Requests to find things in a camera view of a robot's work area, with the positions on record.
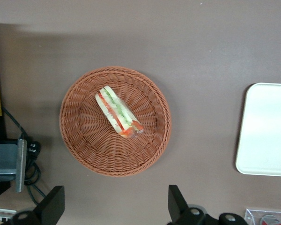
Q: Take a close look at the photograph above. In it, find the grey metal bracket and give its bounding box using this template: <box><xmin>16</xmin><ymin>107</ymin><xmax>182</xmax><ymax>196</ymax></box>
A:
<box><xmin>0</xmin><ymin>139</ymin><xmax>28</xmax><ymax>193</ymax></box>

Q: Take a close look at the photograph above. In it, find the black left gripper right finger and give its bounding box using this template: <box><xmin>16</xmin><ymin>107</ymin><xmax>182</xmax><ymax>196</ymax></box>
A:
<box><xmin>167</xmin><ymin>184</ymin><xmax>244</xmax><ymax>225</ymax></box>

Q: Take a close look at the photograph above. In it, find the clear acrylic bottle rack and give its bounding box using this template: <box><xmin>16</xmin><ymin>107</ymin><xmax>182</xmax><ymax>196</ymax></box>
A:
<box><xmin>244</xmin><ymin>207</ymin><xmax>281</xmax><ymax>225</ymax></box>

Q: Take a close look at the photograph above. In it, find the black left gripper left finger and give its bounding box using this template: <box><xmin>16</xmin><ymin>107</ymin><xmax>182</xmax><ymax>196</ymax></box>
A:
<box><xmin>13</xmin><ymin>186</ymin><xmax>65</xmax><ymax>225</ymax></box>

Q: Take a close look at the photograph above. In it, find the brown wicker basket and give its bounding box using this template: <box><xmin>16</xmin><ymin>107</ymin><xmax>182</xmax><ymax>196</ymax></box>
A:
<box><xmin>59</xmin><ymin>66</ymin><xmax>172</xmax><ymax>178</ymax></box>

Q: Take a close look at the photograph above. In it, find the cream plastic tray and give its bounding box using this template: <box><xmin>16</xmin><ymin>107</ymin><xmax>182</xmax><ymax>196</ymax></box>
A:
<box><xmin>235</xmin><ymin>82</ymin><xmax>281</xmax><ymax>177</ymax></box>

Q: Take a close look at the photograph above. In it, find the white wire basket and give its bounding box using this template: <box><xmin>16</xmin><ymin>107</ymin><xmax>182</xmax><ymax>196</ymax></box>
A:
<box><xmin>0</xmin><ymin>207</ymin><xmax>17</xmax><ymax>223</ymax></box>

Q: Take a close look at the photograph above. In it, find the sandwich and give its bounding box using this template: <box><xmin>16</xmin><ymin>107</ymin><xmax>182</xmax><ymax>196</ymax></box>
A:
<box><xmin>95</xmin><ymin>85</ymin><xmax>144</xmax><ymax>138</ymax></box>

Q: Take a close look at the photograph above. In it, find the black power cable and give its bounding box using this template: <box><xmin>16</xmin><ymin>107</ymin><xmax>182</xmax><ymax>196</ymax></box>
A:
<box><xmin>1</xmin><ymin>106</ymin><xmax>47</xmax><ymax>205</ymax></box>

